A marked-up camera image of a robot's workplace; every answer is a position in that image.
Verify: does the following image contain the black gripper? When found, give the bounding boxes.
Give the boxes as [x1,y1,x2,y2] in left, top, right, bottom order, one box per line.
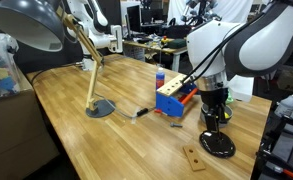
[199,87,229,135]

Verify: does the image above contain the black glass pot lid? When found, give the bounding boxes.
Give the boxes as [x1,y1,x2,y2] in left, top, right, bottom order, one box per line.
[199,129,237,159]

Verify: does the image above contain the grey bolt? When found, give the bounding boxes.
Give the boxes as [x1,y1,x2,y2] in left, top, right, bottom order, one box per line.
[169,121,184,129]

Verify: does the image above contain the wooden block with two holes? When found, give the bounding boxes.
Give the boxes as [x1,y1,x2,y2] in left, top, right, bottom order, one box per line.
[182,145,207,172]

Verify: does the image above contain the wooden toy toolbox blue ends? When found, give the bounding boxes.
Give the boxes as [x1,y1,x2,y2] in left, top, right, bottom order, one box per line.
[154,73,200,118]

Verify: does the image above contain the white plastic bottle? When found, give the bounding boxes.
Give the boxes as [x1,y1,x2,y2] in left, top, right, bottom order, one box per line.
[274,93,293,119]

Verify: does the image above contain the blue bottle white cap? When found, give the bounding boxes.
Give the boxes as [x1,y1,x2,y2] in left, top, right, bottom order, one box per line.
[155,66,166,91]

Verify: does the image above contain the black breadboard table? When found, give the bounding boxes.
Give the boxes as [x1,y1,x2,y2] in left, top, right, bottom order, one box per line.
[250,96,293,180]

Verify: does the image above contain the background wooden desk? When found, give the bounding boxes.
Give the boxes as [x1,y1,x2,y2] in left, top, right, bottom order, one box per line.
[122,38,189,73]

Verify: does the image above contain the black monitor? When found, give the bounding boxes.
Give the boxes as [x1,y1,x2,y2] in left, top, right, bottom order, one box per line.
[125,4,142,34]

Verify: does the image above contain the brown cabinet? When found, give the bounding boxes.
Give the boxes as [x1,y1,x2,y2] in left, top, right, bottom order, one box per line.
[0,71,61,180]

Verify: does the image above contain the clear plastic toy bin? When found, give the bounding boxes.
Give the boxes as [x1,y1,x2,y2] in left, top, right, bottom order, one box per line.
[0,32,22,102]

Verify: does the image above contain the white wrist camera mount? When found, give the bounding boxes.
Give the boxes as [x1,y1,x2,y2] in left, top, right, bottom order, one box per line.
[227,74,255,103]

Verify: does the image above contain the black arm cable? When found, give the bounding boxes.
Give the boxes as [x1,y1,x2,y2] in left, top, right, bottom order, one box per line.
[181,12,268,85]

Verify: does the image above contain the grey lamp cable with switch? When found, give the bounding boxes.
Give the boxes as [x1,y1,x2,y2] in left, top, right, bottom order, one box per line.
[94,93,157,120]

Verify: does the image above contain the black clamp orange handle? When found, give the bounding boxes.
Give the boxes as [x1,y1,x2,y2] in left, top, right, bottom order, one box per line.
[261,161,293,180]

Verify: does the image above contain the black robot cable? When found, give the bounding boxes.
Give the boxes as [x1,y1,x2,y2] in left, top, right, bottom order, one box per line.
[30,61,86,85]

